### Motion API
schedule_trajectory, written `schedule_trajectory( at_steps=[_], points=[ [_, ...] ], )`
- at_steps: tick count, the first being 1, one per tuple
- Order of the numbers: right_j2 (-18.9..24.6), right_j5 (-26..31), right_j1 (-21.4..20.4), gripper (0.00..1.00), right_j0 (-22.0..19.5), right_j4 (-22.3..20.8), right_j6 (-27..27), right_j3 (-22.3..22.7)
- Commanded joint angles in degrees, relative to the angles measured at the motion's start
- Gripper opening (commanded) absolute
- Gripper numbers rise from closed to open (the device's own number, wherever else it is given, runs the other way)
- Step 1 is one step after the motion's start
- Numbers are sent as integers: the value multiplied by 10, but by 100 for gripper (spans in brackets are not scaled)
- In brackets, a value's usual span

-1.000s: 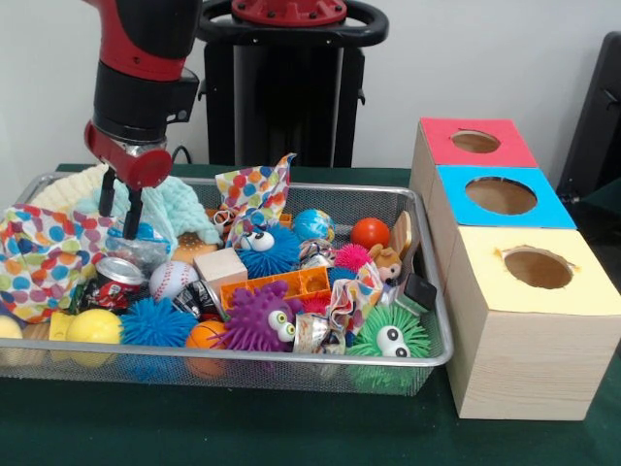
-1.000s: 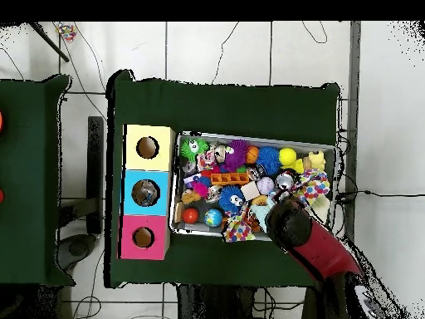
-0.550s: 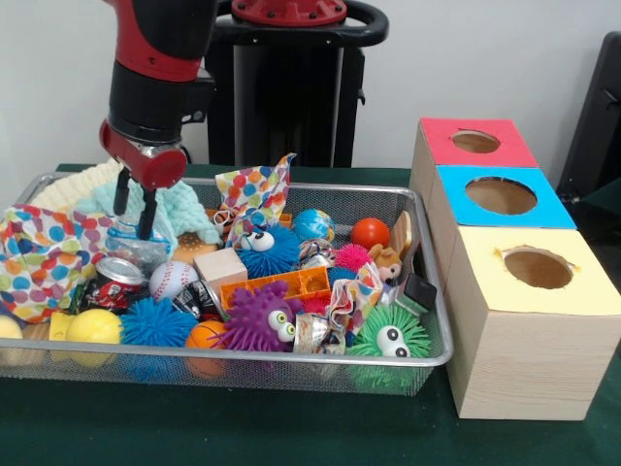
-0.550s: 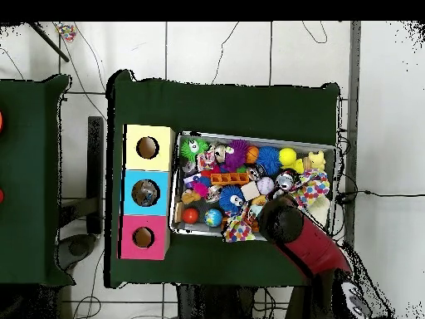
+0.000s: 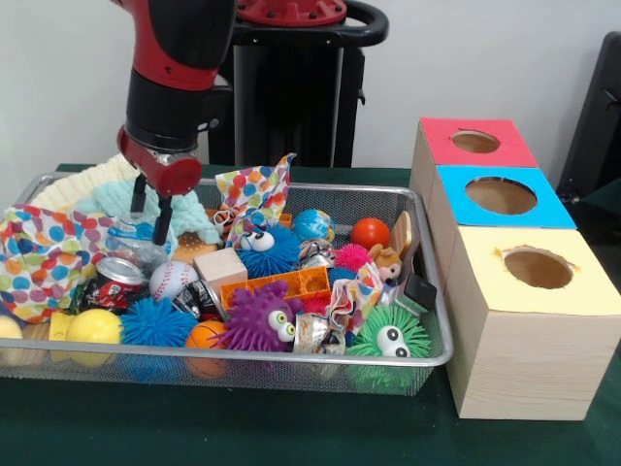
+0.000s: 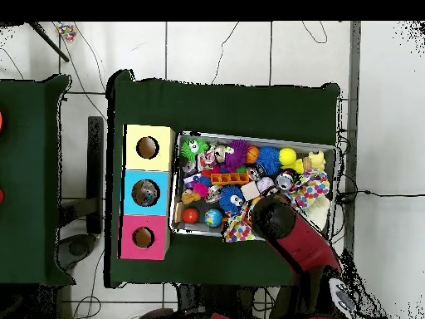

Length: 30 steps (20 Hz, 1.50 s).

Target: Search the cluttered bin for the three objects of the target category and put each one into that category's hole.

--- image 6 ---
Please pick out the wooden three-hole box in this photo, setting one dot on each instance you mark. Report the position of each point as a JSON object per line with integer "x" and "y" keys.
{"x": 132, "y": 159}

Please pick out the small multicoloured toy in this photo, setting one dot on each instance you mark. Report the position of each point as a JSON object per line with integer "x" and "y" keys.
{"x": 66, "y": 31}

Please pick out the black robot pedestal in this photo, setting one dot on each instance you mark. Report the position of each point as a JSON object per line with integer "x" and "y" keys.
{"x": 212, "y": 299}

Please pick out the green spiky toy with eyes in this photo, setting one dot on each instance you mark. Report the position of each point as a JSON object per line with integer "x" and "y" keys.
{"x": 191, "y": 149}

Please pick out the globe print ball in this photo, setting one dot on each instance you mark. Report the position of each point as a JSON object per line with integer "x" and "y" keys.
{"x": 213, "y": 217}

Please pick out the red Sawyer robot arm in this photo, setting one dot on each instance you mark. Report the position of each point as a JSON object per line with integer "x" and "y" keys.
{"x": 298, "y": 242}

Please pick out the red rubber ball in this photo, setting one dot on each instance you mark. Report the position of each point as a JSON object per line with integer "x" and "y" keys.
{"x": 190, "y": 215}

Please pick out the blue spiky ball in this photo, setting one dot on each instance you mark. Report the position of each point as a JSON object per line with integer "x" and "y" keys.
{"x": 232, "y": 198}

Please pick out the yellow smiley ball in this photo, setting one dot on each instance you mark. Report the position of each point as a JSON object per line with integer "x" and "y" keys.
{"x": 288, "y": 157}

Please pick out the small red object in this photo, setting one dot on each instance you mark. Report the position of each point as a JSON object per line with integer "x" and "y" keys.
{"x": 1, "y": 121}
{"x": 1, "y": 196}

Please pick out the dark green tablecloth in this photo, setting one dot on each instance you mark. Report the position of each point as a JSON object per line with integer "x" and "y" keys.
{"x": 232, "y": 109}
{"x": 26, "y": 166}

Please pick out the crushed black can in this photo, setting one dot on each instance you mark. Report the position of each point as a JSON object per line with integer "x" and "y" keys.
{"x": 255, "y": 172}

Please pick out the black tripod leg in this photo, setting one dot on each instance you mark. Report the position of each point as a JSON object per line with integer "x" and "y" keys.
{"x": 49, "y": 43}

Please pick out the grey chair base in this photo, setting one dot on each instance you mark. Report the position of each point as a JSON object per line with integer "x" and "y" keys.
{"x": 76, "y": 247}

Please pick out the crushed silver can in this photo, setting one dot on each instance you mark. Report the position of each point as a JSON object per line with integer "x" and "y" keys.
{"x": 285, "y": 180}

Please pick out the cream knitted cloth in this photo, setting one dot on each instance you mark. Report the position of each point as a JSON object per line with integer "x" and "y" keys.
{"x": 318, "y": 212}

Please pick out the purple spiky toy with eyes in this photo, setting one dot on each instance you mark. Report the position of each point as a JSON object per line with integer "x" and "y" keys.
{"x": 236, "y": 155}

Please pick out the polka dot paper napkin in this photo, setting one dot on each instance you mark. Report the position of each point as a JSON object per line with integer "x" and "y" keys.
{"x": 237, "y": 232}

